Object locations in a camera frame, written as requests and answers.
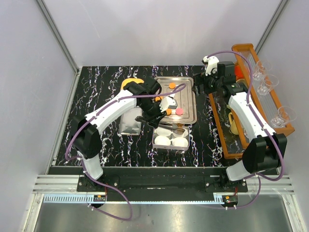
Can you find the white paper cupcake liner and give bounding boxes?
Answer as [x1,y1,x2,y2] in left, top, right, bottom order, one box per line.
[154,135,171,146]
[172,137,189,147]
[154,127,172,137]
[172,128,189,137]

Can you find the aluminium frame rail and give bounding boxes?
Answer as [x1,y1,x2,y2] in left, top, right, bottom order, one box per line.
[35,0,79,73]

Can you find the pink round cookie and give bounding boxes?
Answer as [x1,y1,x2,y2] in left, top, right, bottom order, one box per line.
[175,108,183,116]

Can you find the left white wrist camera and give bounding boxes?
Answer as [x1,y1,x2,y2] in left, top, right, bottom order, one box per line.
[159,96,178,112]

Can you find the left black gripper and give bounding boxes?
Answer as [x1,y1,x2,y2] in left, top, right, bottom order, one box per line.
[139,99,167,129]

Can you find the clear glass cup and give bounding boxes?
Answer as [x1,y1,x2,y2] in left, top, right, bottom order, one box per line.
[257,74,279,96]
[253,60,272,81]
[271,106,296,128]

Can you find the yellow mug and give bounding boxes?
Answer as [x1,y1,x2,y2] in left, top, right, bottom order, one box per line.
[228,112,239,135]

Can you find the lilac cookie tin box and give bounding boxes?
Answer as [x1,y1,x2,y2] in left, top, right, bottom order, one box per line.
[152,127,190,151]

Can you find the orange cup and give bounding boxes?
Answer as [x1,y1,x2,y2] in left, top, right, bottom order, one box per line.
[235,65,243,80]

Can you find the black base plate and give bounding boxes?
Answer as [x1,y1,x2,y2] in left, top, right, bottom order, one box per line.
[76,166,249,203]

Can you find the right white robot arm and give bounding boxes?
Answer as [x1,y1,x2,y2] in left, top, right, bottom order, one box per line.
[192,56,287,192]

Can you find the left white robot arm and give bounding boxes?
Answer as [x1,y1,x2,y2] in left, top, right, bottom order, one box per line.
[69,78,169,191]

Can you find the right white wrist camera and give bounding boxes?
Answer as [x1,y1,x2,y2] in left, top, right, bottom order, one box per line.
[202,56,219,76]

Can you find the metal serving tongs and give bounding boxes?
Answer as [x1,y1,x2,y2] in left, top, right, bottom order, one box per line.
[135,116,178,132]

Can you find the yellow plate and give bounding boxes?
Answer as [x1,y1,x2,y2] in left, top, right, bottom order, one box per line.
[121,78,144,90]

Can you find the orange round cookie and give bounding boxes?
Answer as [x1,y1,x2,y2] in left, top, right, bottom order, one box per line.
[169,83,176,89]

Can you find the wooden shelf rack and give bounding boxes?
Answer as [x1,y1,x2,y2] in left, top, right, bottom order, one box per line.
[209,43,281,159]

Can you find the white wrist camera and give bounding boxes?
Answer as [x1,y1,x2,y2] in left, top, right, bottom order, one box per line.
[159,96,178,112]
[202,56,219,76]

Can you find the large steel baking tray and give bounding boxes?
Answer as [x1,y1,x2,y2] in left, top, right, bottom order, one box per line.
[155,76,197,125]

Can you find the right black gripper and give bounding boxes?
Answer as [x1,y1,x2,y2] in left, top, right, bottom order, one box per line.
[192,70,222,97]

